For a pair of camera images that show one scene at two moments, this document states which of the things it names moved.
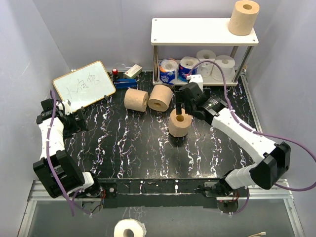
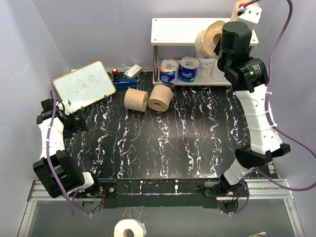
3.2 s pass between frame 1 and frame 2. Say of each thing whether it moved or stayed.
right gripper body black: moved
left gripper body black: stayed
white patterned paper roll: stayed
